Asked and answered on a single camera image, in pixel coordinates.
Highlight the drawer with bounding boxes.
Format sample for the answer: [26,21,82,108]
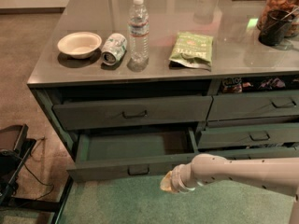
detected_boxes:
[52,95,212,131]
[207,90,299,121]
[206,146,299,160]
[198,123,299,149]
[67,127,198,182]

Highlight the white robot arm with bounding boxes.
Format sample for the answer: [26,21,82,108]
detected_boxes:
[160,154,299,224]

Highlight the snack bags in drawer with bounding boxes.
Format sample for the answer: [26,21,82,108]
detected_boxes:
[219,75,299,93]

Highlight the dark grey cabinet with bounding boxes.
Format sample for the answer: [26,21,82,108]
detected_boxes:
[26,0,299,183]

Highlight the green chip bag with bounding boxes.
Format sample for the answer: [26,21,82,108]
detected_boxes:
[169,32,213,71]

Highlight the green white soda can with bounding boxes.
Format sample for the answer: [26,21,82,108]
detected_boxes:
[101,33,127,65]

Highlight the black stand on floor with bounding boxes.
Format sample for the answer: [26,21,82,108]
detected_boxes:
[0,124,73,224]

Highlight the white paper bowl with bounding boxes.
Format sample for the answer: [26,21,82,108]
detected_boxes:
[57,32,102,59]

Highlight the clear plastic water bottle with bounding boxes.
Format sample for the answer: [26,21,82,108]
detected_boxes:
[128,0,150,63]

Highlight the black cup with stick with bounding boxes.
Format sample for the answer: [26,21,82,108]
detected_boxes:
[258,9,297,46]

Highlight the large snack jar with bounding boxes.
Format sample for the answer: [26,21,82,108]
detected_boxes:
[257,0,299,38]

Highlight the black cable on floor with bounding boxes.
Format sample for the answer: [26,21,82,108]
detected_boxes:
[19,135,56,207]

